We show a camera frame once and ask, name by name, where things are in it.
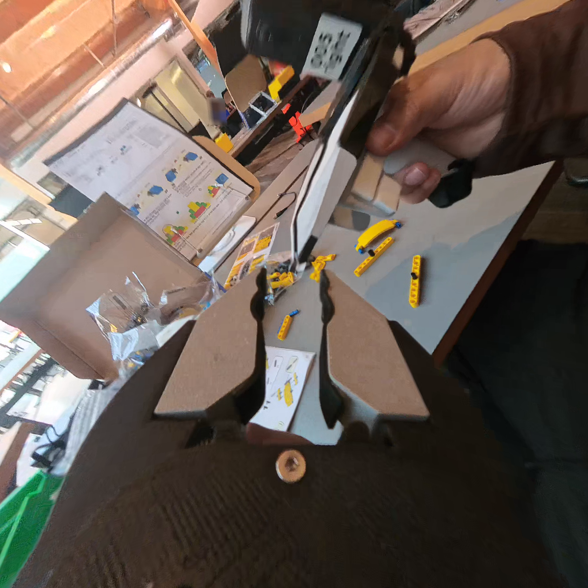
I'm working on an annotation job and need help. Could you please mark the blue cardboard kit box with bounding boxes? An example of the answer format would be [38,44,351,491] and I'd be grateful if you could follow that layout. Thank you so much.
[0,193,209,379]

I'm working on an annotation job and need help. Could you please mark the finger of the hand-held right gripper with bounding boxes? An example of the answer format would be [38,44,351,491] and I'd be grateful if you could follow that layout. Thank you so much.
[328,205,383,231]
[290,138,357,272]

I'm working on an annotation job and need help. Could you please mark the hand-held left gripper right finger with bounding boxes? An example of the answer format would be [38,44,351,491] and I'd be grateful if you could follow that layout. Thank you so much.
[320,269,430,429]

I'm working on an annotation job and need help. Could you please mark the clear printed plastic bag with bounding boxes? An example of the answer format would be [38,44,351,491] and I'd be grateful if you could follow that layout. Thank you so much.
[86,272,217,364]

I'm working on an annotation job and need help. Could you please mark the long yellow holed beam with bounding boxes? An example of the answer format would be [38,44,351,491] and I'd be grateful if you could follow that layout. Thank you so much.
[408,255,422,308]
[354,236,395,277]

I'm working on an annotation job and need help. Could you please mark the yellow curved panel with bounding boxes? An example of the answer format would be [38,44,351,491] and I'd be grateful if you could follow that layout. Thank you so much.
[356,220,401,253]

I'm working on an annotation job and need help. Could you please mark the orange plastic item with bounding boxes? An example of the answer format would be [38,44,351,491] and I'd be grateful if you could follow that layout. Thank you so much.
[289,112,318,143]

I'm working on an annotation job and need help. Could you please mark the person's right hand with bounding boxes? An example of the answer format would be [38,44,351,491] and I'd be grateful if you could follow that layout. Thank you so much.
[367,39,513,206]

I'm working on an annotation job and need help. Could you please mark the yellow foam block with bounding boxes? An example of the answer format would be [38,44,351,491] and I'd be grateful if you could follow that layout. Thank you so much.
[268,66,296,99]

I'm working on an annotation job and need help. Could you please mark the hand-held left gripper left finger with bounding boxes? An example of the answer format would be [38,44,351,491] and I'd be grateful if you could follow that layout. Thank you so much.
[154,268,267,425]

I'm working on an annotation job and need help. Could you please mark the clear bag yellow connectors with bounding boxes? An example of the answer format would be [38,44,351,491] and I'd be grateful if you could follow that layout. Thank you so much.
[264,257,304,306]

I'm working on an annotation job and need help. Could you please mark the green plastic bin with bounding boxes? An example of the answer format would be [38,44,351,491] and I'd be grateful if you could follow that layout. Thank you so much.
[0,471,65,588]

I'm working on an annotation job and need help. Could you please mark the white instruction booklet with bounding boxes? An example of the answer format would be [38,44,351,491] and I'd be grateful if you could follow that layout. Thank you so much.
[250,347,317,432]

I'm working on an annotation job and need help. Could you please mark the black tangled cords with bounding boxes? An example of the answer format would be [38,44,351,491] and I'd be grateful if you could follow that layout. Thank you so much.
[31,423,74,469]

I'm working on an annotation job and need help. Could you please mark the flat grey stand base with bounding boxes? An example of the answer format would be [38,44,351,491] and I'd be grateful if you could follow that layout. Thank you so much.
[198,215,256,274]

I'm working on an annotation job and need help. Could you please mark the grey desk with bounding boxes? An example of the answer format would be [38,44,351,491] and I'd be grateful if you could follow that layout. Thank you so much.
[202,133,565,446]

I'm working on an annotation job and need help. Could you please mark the person's right forearm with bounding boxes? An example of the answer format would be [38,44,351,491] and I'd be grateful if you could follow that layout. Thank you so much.
[473,0,588,180]

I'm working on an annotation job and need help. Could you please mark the tan sign board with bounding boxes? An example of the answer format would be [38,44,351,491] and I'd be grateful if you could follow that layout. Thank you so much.
[193,135,261,203]

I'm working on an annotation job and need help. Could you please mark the yellow black sticker sheet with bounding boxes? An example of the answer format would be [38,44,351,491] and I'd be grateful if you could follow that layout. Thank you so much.
[224,223,280,290]

